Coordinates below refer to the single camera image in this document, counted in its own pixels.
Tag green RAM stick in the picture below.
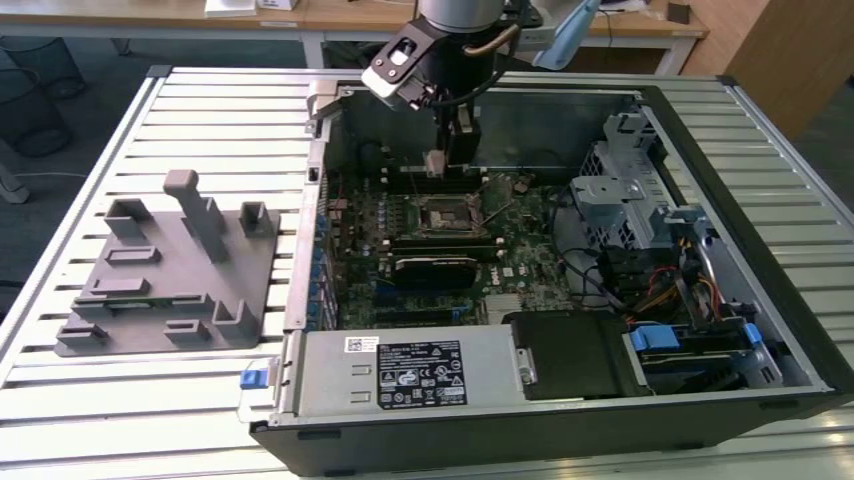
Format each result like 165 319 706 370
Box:
109 296 203 309

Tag green motherboard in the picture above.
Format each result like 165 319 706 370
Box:
319 167 582 331

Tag metal socket cover frame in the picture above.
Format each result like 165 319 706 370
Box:
470 172 520 235

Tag black drive box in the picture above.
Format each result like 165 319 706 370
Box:
503 309 650 402

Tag blue disk carrier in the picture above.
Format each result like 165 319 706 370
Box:
628 323 683 359

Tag silver metal drive cage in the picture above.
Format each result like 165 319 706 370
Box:
570 112 672 251

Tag yellow orange wire bundle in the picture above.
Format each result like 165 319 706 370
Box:
630 279 726 314

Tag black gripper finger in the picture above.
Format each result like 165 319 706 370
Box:
451 104 484 169
431 102 455 156

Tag grey plastic parts rack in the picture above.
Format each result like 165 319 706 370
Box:
53 168 285 359

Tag black open PC case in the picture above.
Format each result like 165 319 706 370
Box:
247 74 843 479

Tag CPU socket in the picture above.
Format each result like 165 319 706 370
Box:
414 194 483 236

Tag wooden desk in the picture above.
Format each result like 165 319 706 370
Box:
0 0 328 44
299 0 710 76

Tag black wire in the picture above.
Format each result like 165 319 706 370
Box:
558 247 626 314

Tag silver chipset heatsink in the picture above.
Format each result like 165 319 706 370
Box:
482 293 527 321

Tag silver power supply with label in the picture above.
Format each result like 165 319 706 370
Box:
276 325 523 417

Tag wooden cabinet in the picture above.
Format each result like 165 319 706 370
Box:
679 0 854 146

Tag black graphics card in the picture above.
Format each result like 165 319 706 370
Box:
391 256 479 292

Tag black mesh wastebasket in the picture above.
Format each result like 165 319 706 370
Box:
0 37 88 99
0 69 75 157

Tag white black-faced wrist camera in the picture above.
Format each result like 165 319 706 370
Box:
359 33 439 110

